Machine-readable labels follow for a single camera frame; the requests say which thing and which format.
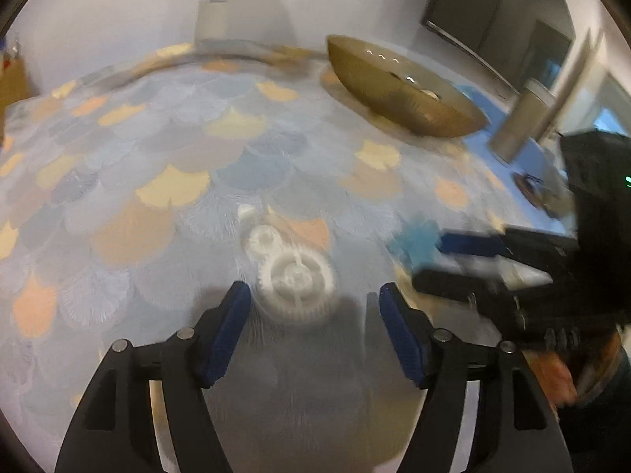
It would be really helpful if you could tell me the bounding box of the white door frame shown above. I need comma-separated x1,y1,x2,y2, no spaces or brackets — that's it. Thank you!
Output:
536,28,630,145

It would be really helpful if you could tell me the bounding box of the white plastic gear toy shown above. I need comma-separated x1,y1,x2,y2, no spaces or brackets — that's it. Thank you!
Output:
237,204,339,328

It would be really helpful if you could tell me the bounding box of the amber ribbed glass bowl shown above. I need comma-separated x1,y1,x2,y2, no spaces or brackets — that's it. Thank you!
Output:
327,34,489,138

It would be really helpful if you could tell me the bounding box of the person's right hand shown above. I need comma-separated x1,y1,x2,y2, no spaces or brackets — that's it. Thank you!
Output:
526,352,577,409

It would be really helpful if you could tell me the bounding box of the white lamp pole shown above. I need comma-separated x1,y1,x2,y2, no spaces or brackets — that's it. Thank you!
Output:
195,0,230,43

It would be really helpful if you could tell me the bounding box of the black wall television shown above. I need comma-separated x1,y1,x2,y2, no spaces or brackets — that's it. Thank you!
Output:
420,0,578,95

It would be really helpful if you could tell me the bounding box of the brown pen holder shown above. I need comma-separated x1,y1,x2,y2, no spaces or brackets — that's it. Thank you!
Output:
0,54,32,137

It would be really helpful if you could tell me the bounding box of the tan cylinder container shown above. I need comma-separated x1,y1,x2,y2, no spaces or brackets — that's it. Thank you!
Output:
488,78,554,164

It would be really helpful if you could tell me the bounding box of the patterned fan-motif table mat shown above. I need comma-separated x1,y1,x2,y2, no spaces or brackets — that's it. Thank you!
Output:
1,59,560,472

